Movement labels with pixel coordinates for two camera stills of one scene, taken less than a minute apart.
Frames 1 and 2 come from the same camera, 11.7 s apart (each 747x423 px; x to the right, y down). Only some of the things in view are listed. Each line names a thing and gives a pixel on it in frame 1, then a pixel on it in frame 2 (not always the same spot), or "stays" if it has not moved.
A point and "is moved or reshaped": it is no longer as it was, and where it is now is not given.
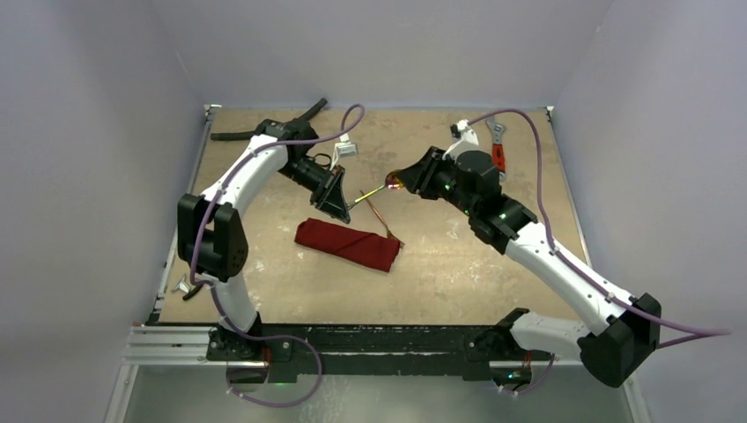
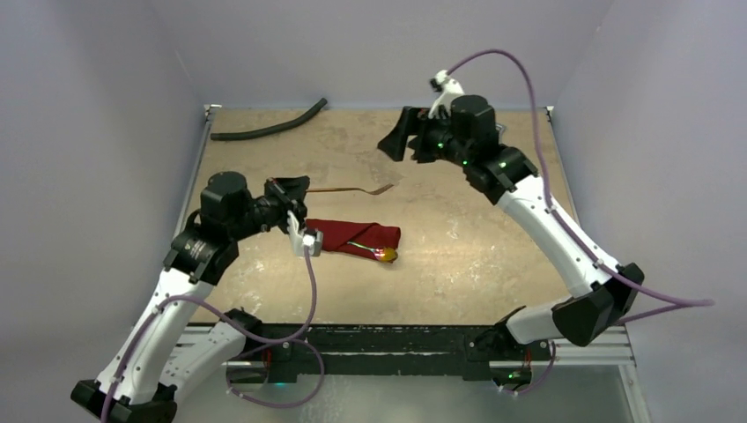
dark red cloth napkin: (372, 249) is moved or reshaped
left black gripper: (330, 200) → (293, 189)
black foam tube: (254, 133) stays
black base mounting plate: (291, 350) stays
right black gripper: (430, 173) → (414, 133)
